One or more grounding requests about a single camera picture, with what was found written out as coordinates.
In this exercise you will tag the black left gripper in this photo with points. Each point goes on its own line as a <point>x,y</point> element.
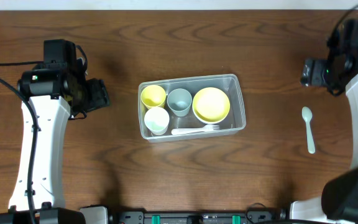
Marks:
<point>102,98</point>

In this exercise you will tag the yellow plastic cup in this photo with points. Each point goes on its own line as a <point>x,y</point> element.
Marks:
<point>153,96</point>

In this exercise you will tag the pink plastic fork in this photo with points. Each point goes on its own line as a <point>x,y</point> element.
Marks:
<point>206,128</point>

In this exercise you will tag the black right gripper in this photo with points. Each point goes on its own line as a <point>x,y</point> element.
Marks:
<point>319,78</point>

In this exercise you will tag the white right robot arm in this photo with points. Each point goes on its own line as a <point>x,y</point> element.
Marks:
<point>338,202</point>

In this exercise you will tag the yellow plastic bowl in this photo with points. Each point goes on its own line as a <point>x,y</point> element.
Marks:
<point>211,103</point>

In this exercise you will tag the grey blue plastic cup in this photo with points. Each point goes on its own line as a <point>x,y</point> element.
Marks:
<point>179,101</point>

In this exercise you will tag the mint green plastic spoon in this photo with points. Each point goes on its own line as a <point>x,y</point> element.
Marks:
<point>307,117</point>

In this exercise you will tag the white plastic cup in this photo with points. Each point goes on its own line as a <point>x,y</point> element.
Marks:
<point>157,120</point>

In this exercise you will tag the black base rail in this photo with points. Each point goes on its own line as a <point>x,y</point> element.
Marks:
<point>257,216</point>

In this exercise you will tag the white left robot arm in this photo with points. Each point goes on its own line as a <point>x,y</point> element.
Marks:
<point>51,99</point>

